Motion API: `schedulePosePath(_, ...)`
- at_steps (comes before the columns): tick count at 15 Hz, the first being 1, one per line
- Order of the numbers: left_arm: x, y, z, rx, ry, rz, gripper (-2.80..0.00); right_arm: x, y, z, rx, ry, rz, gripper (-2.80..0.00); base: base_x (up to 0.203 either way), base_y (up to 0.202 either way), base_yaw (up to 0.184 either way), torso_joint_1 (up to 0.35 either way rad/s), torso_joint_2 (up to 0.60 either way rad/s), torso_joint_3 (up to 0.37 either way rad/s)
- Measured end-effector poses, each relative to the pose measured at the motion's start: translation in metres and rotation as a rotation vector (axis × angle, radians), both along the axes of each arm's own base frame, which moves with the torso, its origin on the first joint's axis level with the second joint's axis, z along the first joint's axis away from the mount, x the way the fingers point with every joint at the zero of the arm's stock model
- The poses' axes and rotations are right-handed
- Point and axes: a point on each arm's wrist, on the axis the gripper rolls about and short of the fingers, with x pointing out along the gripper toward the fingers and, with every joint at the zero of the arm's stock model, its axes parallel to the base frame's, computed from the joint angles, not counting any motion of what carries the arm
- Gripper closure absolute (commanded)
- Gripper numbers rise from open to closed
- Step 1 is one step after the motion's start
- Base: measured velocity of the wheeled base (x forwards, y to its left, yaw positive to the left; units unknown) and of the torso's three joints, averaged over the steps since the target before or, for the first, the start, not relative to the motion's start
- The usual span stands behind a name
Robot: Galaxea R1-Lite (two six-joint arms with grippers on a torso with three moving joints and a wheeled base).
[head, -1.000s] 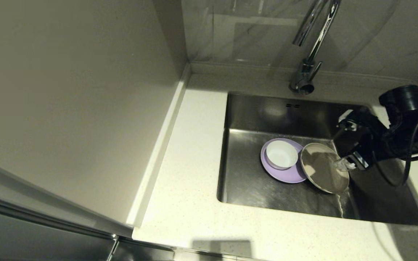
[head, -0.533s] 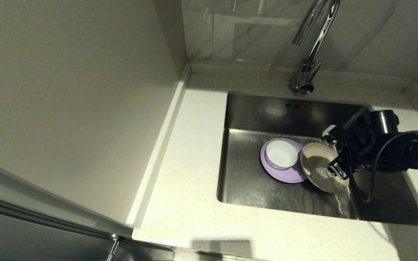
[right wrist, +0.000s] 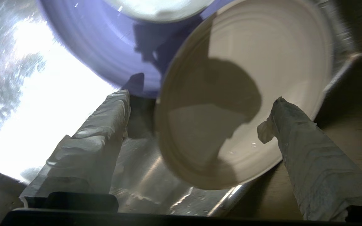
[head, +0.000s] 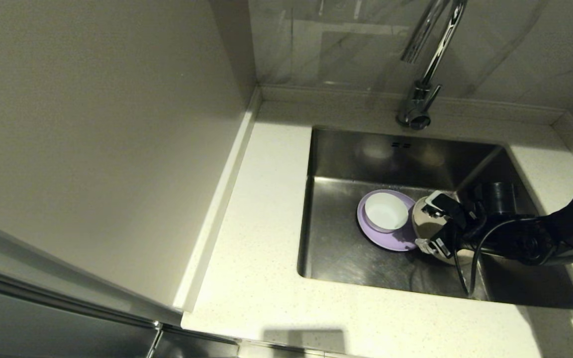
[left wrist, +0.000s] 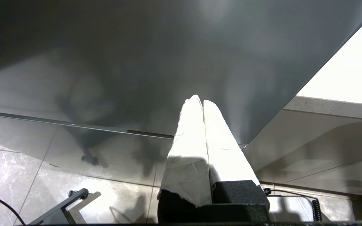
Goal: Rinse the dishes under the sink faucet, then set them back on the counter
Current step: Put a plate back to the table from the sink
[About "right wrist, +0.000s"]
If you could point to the white ceramic bowl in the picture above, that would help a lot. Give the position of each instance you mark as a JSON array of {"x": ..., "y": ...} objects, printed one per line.
[{"x": 159, "y": 8}]

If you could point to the cream round plate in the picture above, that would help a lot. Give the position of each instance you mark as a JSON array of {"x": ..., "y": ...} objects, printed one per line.
[{"x": 231, "y": 94}]

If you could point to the purple round plate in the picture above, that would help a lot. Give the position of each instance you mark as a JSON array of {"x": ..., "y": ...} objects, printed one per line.
[{"x": 105, "y": 47}]

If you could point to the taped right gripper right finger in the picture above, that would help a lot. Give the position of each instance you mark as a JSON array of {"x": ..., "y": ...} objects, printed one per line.
[{"x": 316, "y": 169}]

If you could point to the stainless steel sink basin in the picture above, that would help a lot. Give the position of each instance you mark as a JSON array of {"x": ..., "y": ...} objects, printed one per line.
[{"x": 42, "y": 94}]

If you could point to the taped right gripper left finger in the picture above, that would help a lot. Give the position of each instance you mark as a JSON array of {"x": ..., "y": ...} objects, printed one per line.
[{"x": 90, "y": 150}]

